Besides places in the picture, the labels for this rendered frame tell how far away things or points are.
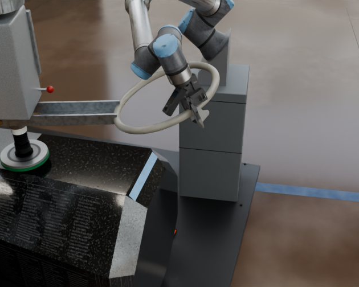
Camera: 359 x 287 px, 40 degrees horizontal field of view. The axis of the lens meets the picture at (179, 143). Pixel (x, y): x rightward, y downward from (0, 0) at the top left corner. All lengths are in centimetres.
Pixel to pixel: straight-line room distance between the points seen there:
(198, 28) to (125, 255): 138
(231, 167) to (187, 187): 35
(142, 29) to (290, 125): 238
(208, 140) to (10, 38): 154
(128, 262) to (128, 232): 13
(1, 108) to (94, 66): 311
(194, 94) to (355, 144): 247
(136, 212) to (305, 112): 258
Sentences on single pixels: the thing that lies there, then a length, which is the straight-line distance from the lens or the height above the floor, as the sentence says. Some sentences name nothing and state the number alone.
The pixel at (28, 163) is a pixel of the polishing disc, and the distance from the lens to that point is 229.
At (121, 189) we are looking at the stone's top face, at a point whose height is 87.
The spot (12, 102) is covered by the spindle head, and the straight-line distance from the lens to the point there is 209.
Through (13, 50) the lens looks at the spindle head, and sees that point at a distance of 198.
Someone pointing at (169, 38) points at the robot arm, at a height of 157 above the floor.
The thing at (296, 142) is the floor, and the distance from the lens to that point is 403.
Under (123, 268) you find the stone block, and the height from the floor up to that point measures 62.
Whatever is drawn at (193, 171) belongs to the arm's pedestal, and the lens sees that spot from 324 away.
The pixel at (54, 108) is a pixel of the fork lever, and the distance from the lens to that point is 225.
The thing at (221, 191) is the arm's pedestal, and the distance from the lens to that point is 332.
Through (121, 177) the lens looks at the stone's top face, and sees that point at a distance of 222.
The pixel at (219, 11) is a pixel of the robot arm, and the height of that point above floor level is 130.
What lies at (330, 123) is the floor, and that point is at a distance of 434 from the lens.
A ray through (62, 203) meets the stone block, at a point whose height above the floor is 80.
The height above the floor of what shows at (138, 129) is 120.
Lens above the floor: 227
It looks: 35 degrees down
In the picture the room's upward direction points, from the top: straight up
